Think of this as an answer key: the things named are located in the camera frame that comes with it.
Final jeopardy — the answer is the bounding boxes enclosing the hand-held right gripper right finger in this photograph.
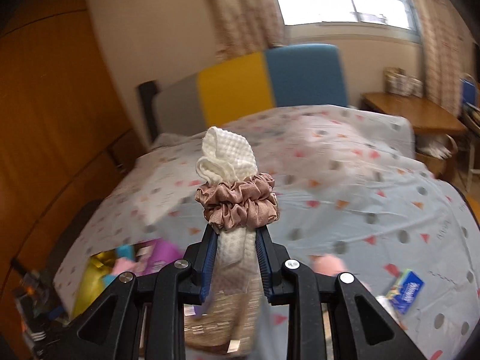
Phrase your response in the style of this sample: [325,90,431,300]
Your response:
[254,227,419,360]

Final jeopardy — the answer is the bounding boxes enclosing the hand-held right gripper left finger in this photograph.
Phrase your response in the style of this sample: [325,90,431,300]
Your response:
[62,224,218,360]

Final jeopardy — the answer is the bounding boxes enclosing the gold foil box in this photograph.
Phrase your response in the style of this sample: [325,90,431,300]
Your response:
[73,251,118,316]

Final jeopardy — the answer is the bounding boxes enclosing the pink fuzzy cloth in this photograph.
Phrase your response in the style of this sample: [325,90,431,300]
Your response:
[312,254,348,277]
[112,257,136,275]

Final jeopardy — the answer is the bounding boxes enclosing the brown satin scrunchie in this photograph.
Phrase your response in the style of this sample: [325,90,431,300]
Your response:
[194,172,280,230]

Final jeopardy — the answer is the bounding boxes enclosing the white waffle towel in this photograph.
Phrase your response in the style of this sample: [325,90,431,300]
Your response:
[196,125,260,298]

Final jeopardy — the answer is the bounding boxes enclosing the blue tissue packet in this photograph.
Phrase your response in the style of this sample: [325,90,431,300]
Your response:
[387,269,427,314]

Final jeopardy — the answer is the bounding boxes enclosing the purple cardboard box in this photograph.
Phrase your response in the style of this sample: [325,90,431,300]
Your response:
[134,238,181,275]

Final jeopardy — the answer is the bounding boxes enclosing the ornate gold tissue box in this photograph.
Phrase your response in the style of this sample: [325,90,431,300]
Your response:
[183,287,260,350]

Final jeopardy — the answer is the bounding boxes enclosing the grey yellow blue headboard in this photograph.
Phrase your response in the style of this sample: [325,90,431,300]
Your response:
[137,43,348,151]

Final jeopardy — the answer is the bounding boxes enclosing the wooden wardrobe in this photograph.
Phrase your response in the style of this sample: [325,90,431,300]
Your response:
[0,0,151,346]

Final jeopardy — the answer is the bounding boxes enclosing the white tote bag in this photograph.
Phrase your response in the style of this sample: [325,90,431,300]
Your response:
[415,134,457,167]

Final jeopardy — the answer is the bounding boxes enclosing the wooden desk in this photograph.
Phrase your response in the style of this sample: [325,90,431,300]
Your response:
[361,92,468,137]

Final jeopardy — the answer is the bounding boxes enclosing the small boxes on desk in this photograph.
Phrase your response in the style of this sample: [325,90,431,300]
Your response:
[384,67,425,97]

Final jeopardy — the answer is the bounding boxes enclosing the beige patterned curtain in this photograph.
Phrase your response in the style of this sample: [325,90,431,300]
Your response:
[405,0,478,103]
[199,0,290,61]

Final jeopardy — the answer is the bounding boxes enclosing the blue folding chair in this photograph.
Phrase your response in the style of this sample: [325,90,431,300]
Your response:
[458,73,480,193]

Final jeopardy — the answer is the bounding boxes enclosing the barred window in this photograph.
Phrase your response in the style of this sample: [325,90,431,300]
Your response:
[268,0,421,33]

